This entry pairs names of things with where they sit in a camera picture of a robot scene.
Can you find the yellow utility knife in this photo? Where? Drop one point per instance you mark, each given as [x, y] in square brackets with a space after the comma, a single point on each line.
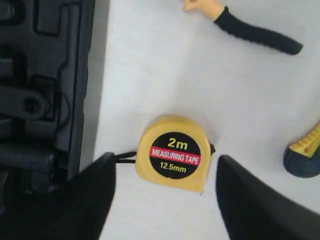
[302, 158]

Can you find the orange black combination pliers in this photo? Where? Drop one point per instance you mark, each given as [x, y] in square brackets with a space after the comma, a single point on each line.
[221, 16]

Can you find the black plastic tool case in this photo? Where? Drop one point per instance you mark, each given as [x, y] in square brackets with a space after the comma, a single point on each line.
[44, 51]

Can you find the yellow measuring tape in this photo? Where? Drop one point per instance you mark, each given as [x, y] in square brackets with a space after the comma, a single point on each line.
[173, 151]

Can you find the adjustable wrench black handle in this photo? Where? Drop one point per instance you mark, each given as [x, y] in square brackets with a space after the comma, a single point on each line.
[22, 103]

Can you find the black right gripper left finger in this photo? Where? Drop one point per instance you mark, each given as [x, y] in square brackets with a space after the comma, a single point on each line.
[75, 211]

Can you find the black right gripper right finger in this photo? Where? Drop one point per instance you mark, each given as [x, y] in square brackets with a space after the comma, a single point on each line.
[251, 210]

